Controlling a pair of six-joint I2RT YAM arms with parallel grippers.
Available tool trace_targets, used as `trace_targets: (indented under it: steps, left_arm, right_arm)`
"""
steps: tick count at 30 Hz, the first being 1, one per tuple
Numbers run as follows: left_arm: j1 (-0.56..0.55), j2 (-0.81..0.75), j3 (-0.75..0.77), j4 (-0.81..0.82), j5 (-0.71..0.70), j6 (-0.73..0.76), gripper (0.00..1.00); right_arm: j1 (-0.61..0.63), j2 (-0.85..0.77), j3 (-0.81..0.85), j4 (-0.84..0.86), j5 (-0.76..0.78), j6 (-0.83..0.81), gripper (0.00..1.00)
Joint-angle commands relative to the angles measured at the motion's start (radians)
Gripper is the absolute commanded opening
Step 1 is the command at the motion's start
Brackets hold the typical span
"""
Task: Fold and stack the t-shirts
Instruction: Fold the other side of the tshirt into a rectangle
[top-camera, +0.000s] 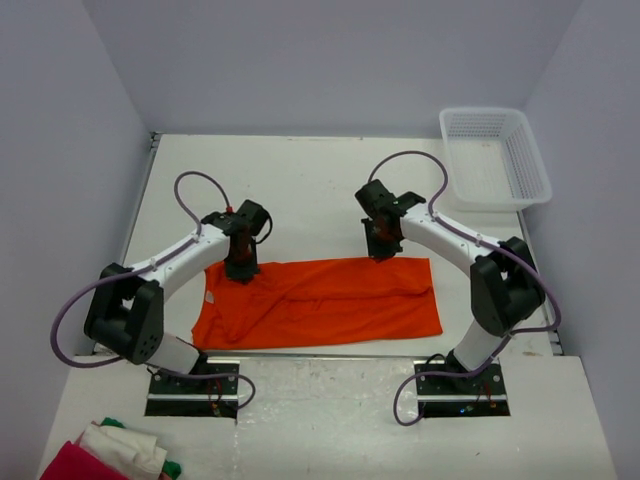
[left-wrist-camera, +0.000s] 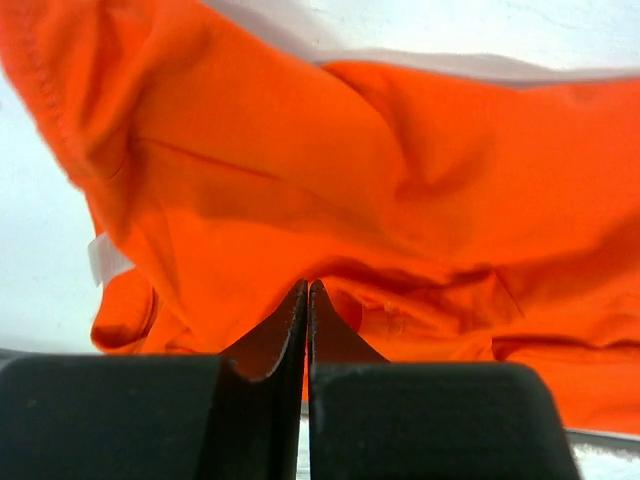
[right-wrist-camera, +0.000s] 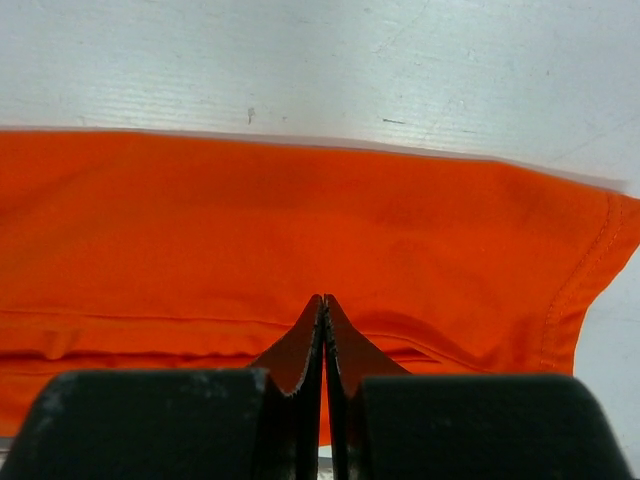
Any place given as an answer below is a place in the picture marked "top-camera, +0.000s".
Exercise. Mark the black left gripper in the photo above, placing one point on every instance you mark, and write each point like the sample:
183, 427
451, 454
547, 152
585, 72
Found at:
243, 274

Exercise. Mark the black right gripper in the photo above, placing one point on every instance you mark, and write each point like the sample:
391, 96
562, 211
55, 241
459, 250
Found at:
380, 254

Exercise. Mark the orange t shirt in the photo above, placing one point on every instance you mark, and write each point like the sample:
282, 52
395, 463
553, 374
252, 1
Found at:
318, 303

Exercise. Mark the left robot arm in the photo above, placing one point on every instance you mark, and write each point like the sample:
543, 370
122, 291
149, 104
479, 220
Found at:
126, 314

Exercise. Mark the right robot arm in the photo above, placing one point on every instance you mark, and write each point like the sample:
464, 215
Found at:
504, 290

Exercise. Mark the white plastic basket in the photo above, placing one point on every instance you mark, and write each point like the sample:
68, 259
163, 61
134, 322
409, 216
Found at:
493, 160

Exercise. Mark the green folded shirt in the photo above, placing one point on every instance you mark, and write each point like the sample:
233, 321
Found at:
171, 470

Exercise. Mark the white folded shirt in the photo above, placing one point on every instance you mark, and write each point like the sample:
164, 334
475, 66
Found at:
134, 455

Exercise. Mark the pink folded shirt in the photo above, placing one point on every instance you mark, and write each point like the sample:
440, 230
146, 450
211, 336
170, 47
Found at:
74, 463

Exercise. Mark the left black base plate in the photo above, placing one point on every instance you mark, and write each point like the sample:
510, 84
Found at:
213, 398

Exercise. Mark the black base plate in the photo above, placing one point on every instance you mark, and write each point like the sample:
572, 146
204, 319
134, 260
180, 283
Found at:
213, 398
440, 397

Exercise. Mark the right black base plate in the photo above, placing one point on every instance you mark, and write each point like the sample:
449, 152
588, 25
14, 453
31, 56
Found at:
440, 397

